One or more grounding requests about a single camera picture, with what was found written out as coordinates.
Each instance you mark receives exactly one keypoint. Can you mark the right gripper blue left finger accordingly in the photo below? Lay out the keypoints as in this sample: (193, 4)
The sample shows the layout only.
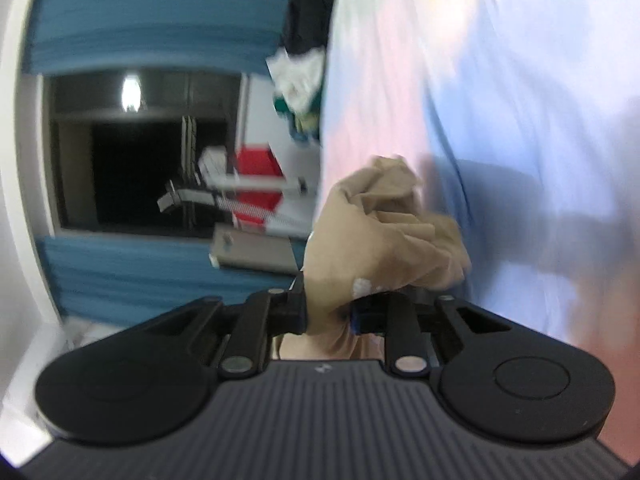
(251, 327)

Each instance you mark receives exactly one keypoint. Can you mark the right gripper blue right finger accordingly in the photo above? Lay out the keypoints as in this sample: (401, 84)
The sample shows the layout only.
(392, 316)

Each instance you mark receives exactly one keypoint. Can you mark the tan t-shirt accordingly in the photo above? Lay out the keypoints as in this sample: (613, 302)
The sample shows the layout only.
(371, 236)

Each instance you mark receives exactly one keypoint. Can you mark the pile of mixed clothes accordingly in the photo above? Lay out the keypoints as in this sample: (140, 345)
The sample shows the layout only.
(298, 66)

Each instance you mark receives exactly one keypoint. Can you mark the folded ironing board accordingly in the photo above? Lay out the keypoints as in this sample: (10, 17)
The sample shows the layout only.
(233, 248)

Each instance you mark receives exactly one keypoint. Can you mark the red hanging garment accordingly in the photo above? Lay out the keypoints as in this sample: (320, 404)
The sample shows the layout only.
(258, 196)

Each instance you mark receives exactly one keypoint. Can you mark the left blue curtain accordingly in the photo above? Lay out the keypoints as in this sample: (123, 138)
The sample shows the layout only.
(128, 280)

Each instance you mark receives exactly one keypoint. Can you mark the blue curtain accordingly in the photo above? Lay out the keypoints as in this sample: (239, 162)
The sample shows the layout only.
(70, 36)
(128, 280)

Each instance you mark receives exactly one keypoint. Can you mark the pastel tie-dye bed sheet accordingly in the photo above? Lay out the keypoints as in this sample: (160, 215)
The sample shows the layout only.
(521, 118)

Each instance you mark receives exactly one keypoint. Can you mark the right blue curtain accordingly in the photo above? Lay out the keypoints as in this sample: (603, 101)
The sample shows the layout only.
(70, 36)

